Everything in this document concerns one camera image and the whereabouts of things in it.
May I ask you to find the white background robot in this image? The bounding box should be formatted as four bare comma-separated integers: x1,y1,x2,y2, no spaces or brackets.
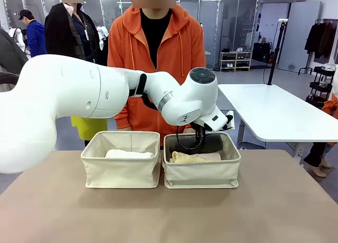
96,25,109,51

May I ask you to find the figure in yellow skirt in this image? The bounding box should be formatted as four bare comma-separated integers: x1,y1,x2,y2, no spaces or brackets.
44,0,109,147

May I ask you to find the black equipment case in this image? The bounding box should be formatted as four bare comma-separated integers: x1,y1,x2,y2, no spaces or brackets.
252,42,273,63

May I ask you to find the cream fabric basket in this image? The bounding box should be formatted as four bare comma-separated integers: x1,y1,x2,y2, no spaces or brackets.
162,133,241,189
80,131,161,189

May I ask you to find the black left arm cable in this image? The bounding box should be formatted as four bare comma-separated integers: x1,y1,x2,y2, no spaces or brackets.
175,124,206,150

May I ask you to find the rack of dark coats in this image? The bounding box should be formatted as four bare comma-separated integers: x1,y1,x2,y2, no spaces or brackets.
304,18,338,61

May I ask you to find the yellow towel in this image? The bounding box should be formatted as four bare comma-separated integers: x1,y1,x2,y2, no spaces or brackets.
172,151,210,164

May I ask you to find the white side table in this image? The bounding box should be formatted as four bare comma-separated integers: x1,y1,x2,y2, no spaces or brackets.
217,83,338,159

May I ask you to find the person in dark puffer coat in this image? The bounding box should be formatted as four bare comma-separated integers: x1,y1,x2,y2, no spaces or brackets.
0,28,29,92

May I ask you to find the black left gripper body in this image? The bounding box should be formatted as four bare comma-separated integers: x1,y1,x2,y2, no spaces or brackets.
190,122,212,135

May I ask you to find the person in blue jacket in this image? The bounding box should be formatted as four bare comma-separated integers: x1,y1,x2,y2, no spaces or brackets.
17,10,48,58

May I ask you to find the black tripod pole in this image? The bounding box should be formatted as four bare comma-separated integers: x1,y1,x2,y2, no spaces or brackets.
267,19,288,86

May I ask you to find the grey towel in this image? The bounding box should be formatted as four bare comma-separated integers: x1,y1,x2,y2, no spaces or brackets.
173,134,224,154

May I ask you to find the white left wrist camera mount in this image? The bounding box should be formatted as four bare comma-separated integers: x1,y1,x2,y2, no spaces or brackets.
222,110,236,130

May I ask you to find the black trolley cart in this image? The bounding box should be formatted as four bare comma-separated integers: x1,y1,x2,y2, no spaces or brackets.
306,66,337,109

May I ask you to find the white towel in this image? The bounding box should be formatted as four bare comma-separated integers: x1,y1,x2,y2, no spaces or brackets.
105,149,155,160

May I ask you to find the person in orange garment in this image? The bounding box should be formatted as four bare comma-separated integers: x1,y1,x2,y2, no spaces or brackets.
303,94,338,178

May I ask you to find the wooden shoe rack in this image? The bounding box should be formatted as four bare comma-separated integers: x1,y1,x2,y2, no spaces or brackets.
219,46,253,72

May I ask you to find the person in orange hoodie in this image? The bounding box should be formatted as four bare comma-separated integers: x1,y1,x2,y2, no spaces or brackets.
107,0,206,148

